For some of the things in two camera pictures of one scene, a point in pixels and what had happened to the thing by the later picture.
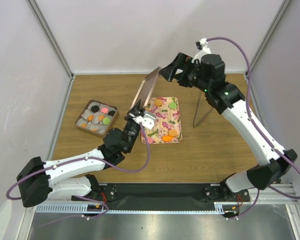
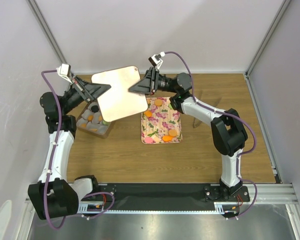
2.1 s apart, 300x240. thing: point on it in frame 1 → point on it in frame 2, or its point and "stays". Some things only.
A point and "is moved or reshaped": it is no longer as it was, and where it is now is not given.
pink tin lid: [145, 88] is moved or reshaped
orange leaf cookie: [167, 138] stays
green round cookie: [106, 120] stays
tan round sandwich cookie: [172, 132] stays
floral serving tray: [167, 128] stays
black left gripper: [135, 110] → [90, 91]
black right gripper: [183, 62] → [148, 85]
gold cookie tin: [97, 117] stays
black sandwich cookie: [95, 108] stays
